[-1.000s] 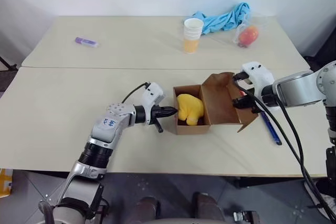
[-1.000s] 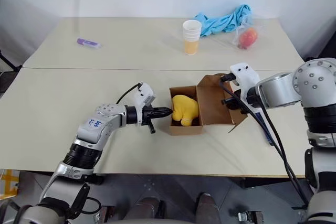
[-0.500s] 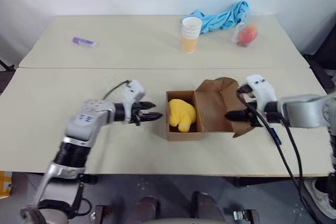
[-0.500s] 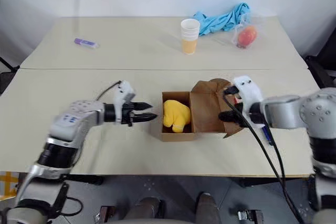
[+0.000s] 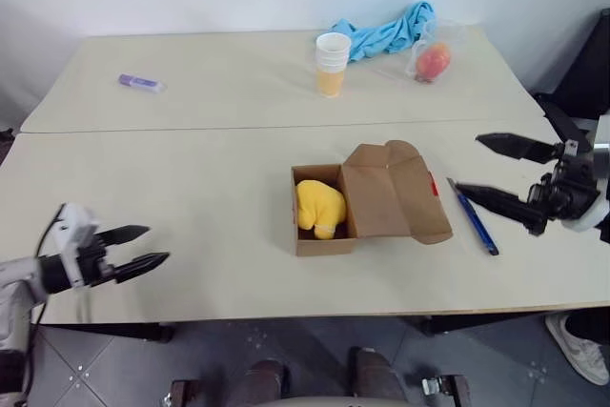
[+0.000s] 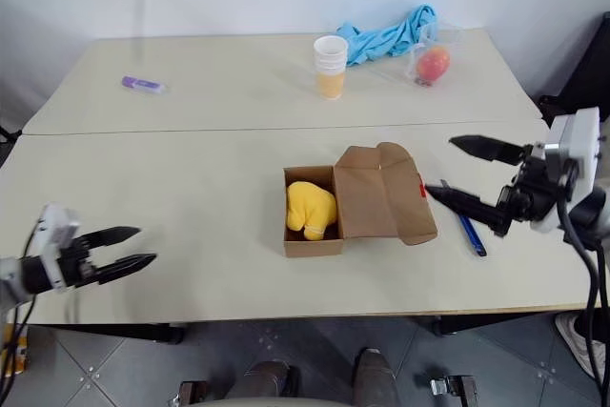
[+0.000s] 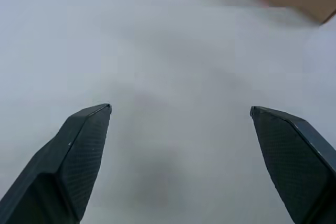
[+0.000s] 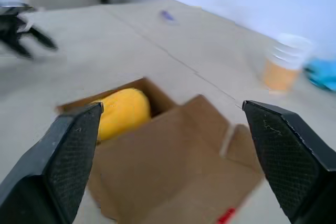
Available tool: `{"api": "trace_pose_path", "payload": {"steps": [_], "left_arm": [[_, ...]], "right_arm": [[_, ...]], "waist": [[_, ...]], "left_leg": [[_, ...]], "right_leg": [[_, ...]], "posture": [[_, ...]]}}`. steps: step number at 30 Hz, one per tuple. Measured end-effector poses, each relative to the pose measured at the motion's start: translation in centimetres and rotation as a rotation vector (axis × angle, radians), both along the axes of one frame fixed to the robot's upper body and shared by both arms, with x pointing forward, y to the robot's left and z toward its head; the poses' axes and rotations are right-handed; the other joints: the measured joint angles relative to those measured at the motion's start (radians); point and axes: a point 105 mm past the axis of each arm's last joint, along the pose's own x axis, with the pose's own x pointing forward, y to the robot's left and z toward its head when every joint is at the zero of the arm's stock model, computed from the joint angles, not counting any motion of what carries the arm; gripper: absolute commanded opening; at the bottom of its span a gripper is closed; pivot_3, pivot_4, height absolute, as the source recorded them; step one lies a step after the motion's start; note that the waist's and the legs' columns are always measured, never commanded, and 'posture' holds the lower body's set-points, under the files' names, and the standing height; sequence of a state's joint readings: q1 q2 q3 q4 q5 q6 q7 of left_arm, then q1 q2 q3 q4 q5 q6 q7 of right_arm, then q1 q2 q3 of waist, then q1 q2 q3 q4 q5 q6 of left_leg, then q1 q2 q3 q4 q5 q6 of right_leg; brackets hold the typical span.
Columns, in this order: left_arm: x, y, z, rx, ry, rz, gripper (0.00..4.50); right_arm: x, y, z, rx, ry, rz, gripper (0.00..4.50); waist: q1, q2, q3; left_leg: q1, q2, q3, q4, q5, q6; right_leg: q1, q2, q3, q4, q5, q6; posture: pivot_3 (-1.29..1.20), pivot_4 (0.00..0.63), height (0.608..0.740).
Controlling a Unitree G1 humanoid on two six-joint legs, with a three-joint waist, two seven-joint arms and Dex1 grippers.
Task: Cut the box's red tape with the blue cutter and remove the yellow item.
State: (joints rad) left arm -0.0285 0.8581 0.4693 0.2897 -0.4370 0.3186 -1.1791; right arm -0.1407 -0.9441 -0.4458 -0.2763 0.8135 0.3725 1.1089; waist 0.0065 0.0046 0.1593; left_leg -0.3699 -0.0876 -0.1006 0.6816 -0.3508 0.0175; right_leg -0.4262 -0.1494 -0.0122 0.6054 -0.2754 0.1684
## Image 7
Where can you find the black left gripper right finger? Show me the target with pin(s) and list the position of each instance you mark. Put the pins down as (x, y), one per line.
(296, 171)

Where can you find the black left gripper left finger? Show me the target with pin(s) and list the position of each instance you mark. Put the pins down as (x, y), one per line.
(52, 176)

